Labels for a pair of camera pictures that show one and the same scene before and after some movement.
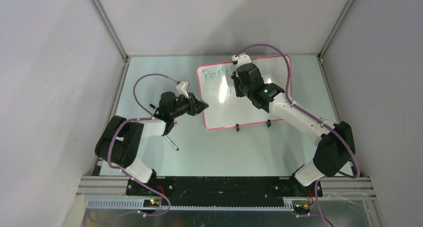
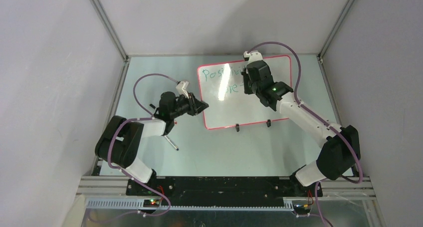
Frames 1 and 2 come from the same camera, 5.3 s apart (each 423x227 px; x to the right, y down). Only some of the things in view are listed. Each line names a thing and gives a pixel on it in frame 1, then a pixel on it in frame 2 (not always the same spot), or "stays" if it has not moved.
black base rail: x=219 y=191 stays
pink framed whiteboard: x=224 y=109 stays
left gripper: x=195 y=106 stays
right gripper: x=236 y=79 to x=246 y=76
